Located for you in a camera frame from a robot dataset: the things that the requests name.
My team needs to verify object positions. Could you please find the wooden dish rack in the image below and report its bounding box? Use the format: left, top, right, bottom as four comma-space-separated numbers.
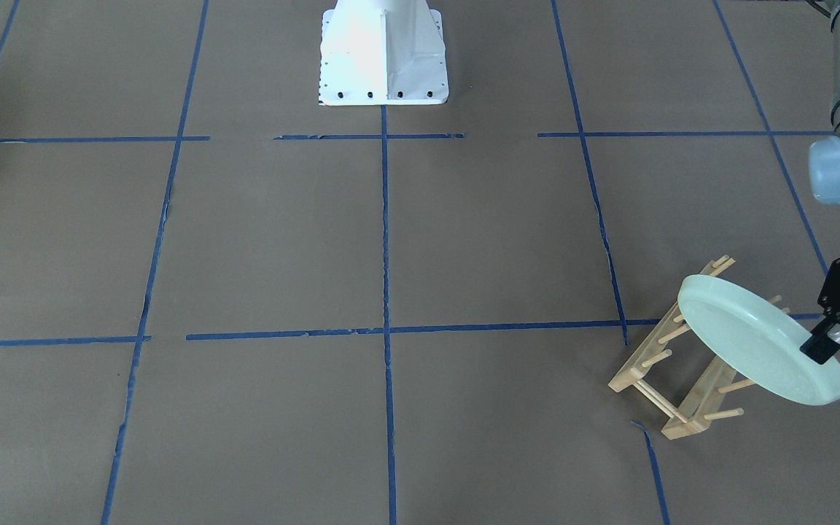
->
605, 296, 757, 440

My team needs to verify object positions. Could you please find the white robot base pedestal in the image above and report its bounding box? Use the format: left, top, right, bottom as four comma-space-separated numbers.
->
318, 1, 450, 106

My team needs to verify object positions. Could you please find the pale green round plate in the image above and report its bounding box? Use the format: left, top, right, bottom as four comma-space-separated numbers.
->
677, 273, 840, 406

